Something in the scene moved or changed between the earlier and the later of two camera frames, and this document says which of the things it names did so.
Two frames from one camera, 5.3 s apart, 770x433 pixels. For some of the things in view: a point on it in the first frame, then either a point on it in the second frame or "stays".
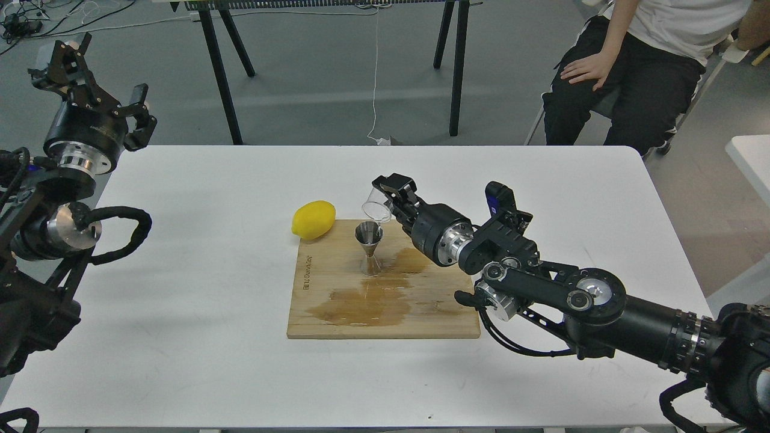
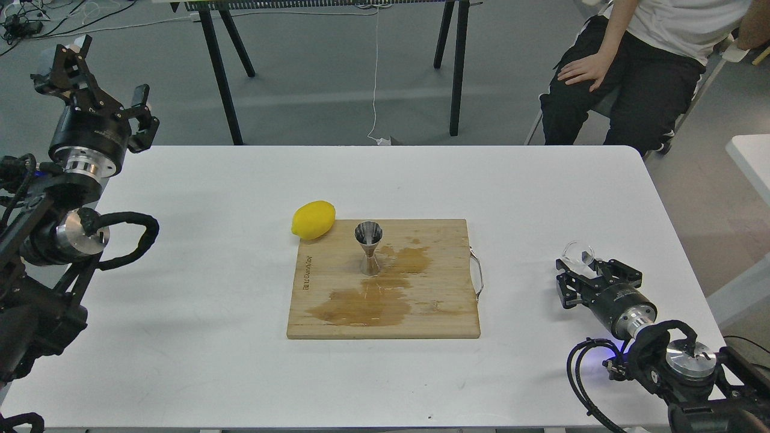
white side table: x=750 y=154 stays
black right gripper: x=435 y=230 → x=623 y=307
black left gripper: x=86 y=139 stays
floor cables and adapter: x=21 y=20 stays
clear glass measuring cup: x=376 y=208 → x=572 y=257
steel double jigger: x=369 y=234 stays
